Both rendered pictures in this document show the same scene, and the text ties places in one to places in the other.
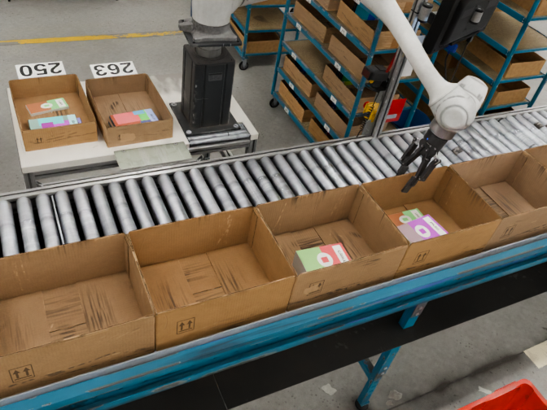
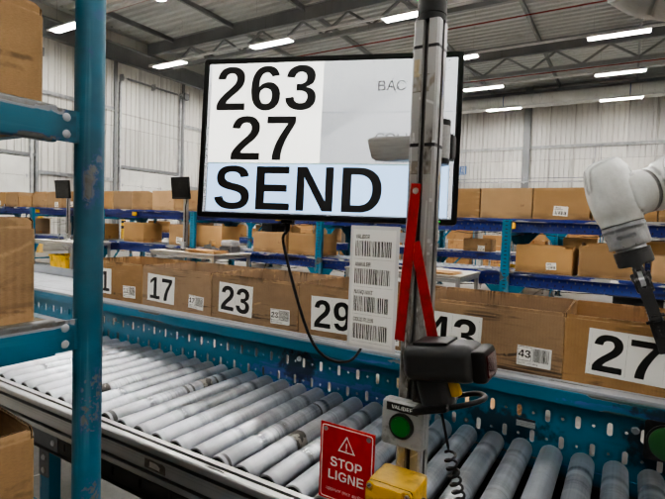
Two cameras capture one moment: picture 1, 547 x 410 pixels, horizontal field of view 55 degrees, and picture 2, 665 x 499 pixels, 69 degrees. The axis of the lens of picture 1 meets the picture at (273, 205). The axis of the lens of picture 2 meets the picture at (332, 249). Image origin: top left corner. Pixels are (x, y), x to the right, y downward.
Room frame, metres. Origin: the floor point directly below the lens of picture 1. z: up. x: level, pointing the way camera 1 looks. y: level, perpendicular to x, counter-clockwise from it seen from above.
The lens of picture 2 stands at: (2.63, 0.20, 1.24)
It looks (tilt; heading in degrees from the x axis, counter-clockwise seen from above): 3 degrees down; 244
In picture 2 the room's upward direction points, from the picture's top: 2 degrees clockwise
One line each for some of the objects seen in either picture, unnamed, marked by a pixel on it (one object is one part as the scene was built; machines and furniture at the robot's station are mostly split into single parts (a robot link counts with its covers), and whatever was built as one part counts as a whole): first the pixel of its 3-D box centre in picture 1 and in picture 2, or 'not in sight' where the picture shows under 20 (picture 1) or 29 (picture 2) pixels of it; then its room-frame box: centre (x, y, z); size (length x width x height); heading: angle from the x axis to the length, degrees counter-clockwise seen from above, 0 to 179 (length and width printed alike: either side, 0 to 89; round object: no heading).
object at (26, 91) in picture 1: (52, 110); not in sight; (1.78, 1.00, 0.80); 0.38 x 0.28 x 0.10; 35
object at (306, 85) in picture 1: (315, 73); not in sight; (3.34, -0.10, 0.39); 0.40 x 0.30 x 0.10; 34
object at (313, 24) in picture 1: (329, 19); not in sight; (3.33, -0.11, 0.79); 0.40 x 0.30 x 0.10; 34
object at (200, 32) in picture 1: (206, 24); not in sight; (2.03, 0.42, 1.20); 0.22 x 0.18 x 0.06; 119
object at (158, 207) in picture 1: (164, 222); not in sight; (1.35, 0.38, 0.72); 0.52 x 0.05 x 0.05; 33
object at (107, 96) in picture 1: (128, 108); not in sight; (1.91, 0.71, 0.80); 0.38 x 0.28 x 0.10; 35
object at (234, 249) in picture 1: (208, 272); not in sight; (0.96, 0.14, 0.96); 0.39 x 0.29 x 0.17; 123
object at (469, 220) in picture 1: (422, 218); (656, 349); (1.39, -0.52, 0.96); 0.39 x 0.29 x 0.17; 123
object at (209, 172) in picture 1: (229, 208); not in sight; (1.49, 0.16, 0.72); 0.52 x 0.05 x 0.05; 33
